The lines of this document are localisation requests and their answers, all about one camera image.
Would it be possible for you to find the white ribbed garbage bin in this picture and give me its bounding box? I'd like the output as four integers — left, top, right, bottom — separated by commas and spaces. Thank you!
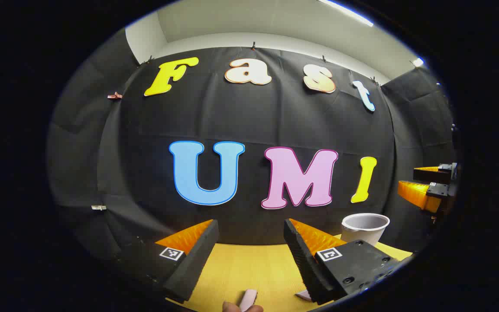
341, 213, 391, 247

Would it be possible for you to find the long ceiling light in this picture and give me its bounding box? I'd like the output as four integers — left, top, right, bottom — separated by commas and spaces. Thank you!
319, 0, 373, 27

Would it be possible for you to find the yellow wooden desktop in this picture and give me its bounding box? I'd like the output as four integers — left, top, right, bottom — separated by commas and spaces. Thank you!
167, 234, 414, 312

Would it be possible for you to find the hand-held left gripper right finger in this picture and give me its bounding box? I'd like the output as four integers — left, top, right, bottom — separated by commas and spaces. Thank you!
283, 218, 414, 305

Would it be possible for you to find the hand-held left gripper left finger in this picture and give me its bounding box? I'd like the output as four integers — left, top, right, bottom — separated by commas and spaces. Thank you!
115, 219, 220, 304

